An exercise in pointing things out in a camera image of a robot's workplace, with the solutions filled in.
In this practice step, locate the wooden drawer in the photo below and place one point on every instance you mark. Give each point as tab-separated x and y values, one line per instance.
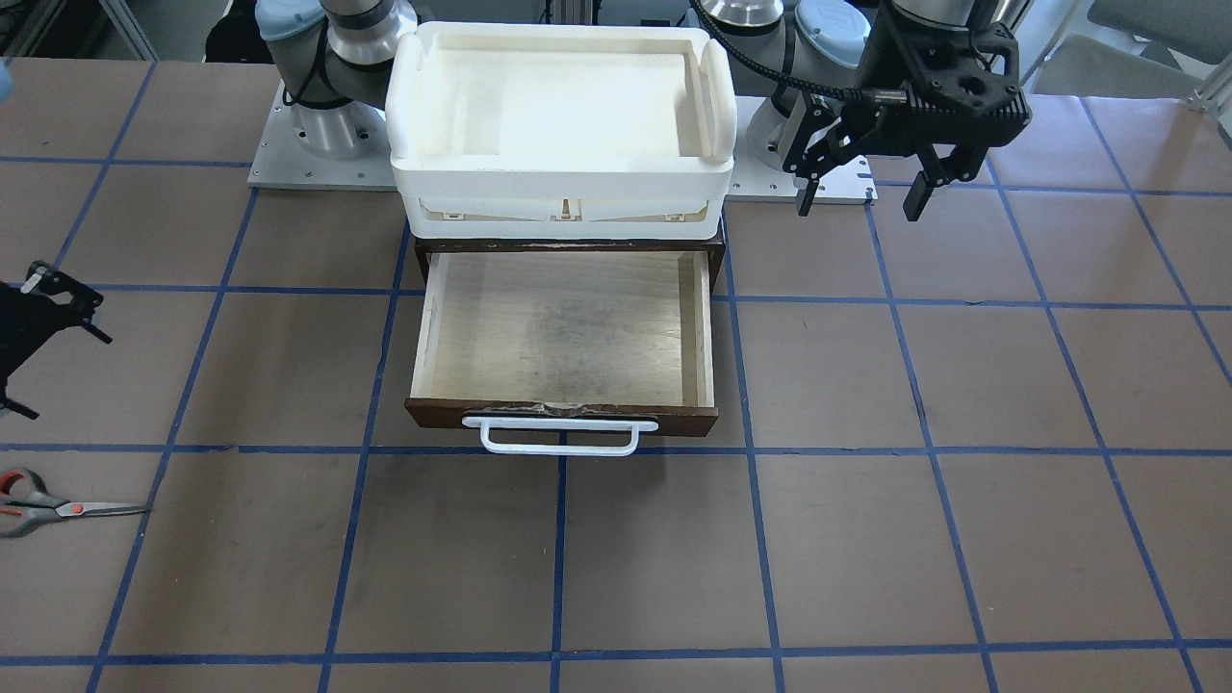
567	335

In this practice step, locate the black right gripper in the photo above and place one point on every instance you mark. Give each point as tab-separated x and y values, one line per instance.
21	329

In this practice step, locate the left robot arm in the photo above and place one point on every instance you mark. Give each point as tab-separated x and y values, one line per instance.
782	49

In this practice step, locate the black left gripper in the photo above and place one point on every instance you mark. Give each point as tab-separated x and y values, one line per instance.
878	69

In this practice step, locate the grey orange scissors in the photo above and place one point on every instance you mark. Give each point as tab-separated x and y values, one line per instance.
26	504

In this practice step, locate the white plastic tray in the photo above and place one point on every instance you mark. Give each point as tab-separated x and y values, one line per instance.
561	132

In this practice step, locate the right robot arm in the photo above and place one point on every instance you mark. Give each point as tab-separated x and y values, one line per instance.
327	130

